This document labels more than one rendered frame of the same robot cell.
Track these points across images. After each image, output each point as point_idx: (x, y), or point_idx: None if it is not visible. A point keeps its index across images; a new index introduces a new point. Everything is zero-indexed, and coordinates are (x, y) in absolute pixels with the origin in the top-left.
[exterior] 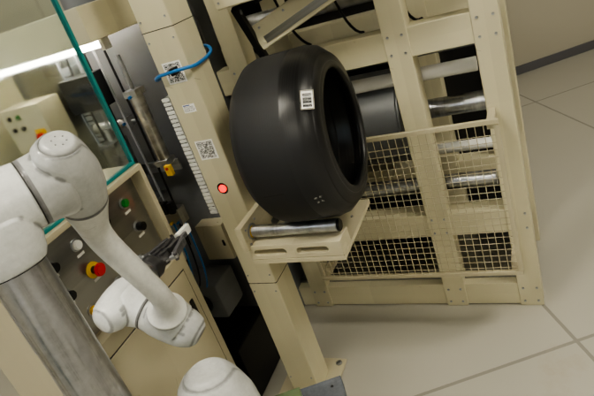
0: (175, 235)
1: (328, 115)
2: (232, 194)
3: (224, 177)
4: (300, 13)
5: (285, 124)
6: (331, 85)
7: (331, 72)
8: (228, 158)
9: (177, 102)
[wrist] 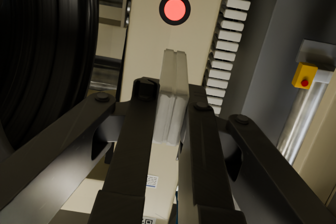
0: (166, 143)
1: None
2: None
3: (150, 35)
4: None
5: None
6: (23, 36)
7: (10, 55)
8: (123, 68)
9: (162, 194)
